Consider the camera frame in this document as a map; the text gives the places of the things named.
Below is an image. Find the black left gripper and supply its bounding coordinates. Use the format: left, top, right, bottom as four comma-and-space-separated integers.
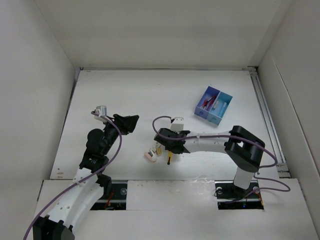
101, 114, 138, 155

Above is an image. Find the red pen thin slanted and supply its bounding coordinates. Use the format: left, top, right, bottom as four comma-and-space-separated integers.
200, 97, 211, 110

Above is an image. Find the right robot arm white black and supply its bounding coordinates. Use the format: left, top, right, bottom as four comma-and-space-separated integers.
154, 125, 265, 197

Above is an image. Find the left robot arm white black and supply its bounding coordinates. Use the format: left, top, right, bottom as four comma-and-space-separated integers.
31, 109, 139, 240

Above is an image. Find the tan small eraser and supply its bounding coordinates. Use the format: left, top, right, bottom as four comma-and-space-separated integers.
156, 147, 162, 156

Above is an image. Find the pink white correction tape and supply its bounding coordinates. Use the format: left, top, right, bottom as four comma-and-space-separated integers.
144, 151, 157, 163

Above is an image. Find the blue two-compartment container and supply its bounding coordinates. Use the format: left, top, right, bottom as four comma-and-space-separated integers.
194, 86, 233, 126

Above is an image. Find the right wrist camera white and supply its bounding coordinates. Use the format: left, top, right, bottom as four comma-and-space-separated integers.
170, 117, 184, 133

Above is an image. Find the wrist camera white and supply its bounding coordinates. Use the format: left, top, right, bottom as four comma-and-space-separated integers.
170, 117, 184, 133
91, 105, 107, 123

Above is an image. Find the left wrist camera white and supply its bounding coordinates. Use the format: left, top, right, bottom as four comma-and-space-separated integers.
91, 105, 107, 123

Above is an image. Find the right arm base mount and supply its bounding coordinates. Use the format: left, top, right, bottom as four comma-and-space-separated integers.
213, 181, 264, 210

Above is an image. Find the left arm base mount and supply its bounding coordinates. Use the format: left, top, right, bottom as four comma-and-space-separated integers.
90, 181, 128, 211

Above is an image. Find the aluminium rail right side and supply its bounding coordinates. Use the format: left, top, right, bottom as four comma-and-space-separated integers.
248, 67, 291, 179

